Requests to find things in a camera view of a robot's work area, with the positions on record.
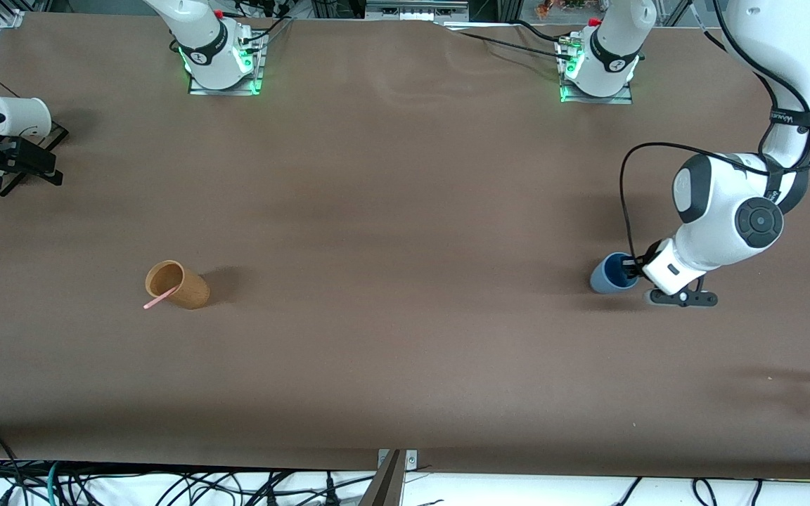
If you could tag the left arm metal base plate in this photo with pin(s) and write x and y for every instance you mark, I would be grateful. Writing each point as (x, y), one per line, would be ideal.
(626, 95)

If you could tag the blue cup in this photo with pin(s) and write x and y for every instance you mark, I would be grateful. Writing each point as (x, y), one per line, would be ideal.
(605, 281)

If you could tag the dark camera support pole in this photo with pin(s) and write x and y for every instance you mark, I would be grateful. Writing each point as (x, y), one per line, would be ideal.
(384, 485)

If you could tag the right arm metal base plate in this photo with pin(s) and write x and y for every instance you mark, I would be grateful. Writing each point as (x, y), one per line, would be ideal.
(256, 77)

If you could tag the brown table cover sheet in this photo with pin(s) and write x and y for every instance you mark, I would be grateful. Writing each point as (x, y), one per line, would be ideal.
(405, 281)

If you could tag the colourful packets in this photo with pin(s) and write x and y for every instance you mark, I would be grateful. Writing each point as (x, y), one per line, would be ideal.
(560, 7)

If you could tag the grey power strip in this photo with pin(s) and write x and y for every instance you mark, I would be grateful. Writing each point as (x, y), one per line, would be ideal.
(415, 8)

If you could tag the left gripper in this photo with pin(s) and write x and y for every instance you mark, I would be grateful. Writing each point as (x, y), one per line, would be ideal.
(638, 265)

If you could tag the small metal bracket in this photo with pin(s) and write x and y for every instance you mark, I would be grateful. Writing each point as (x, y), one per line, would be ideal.
(410, 460)

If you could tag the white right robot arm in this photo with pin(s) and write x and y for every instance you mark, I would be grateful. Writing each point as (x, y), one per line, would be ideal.
(201, 35)

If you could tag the aluminium corner bracket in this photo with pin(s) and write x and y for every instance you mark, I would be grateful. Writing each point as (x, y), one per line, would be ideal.
(10, 19)

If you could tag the pink chopstick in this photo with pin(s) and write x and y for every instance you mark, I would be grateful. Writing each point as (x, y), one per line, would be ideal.
(159, 301)

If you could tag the wooden cup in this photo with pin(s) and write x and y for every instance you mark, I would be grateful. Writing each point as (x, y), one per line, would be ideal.
(183, 287)

